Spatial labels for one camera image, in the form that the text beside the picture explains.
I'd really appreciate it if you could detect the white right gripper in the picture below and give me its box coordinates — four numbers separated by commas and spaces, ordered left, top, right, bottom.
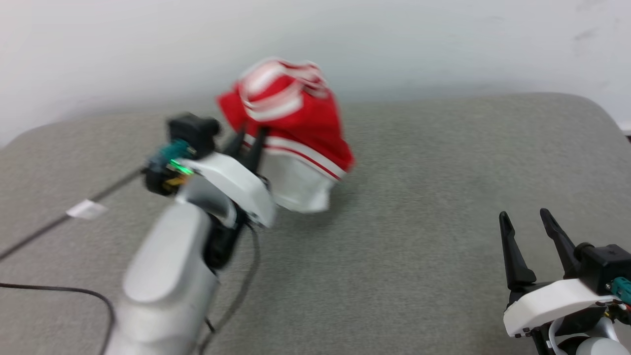
499, 208, 617, 341

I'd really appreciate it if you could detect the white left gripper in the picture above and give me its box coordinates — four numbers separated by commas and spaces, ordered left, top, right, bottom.
177, 126, 278, 229

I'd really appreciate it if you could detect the red and white basketball jersey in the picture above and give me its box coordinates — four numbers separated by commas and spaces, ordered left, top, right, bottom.
217, 58, 355, 213

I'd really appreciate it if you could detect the grey fabric sofa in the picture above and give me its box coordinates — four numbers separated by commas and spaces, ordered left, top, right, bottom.
0, 93, 631, 355

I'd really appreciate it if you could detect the small white paper label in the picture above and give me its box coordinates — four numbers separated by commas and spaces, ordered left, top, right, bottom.
66, 199, 108, 220

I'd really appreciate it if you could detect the teal left camera connector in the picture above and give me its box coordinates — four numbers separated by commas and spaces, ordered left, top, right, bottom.
147, 140, 194, 174

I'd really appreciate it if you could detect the teal camera connector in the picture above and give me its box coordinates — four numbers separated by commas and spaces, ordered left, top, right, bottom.
147, 140, 194, 174
611, 277, 631, 304

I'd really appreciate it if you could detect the teal right camera connector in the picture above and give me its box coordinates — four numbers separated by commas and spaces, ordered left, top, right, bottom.
611, 277, 631, 304

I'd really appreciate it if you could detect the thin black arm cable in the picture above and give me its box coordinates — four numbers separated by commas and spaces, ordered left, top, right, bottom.
197, 226, 261, 355

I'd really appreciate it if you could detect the thin black camera cable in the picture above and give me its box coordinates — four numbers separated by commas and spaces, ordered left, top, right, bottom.
0, 168, 148, 261

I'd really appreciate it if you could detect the thin black curved cable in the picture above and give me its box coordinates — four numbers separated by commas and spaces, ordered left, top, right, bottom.
0, 283, 116, 355

